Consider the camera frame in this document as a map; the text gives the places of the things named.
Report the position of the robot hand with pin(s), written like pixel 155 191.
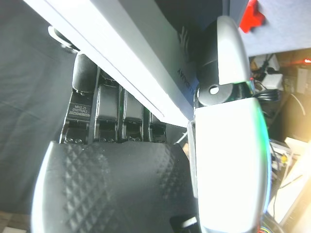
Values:
pixel 121 184

